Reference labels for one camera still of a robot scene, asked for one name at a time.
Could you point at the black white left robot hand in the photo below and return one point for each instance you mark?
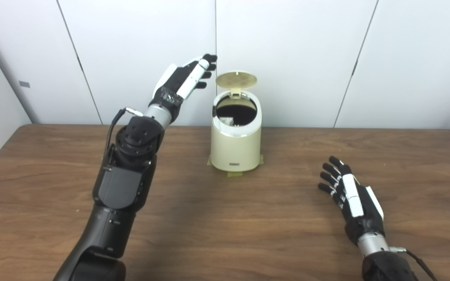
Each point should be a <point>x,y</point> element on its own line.
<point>172,84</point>

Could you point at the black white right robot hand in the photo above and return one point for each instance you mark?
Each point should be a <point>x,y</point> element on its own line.
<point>365,222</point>

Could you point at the cream-colored round bin lid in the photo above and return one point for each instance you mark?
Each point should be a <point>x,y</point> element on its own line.
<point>236,79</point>

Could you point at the green white milk carton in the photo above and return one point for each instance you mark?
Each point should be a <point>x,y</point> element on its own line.
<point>227,120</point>

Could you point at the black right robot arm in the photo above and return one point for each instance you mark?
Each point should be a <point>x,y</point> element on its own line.
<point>385,267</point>

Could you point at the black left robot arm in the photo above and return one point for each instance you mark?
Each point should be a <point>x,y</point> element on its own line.
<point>123,187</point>

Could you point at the small grey wall label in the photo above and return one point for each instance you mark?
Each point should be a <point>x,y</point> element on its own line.
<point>24,84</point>

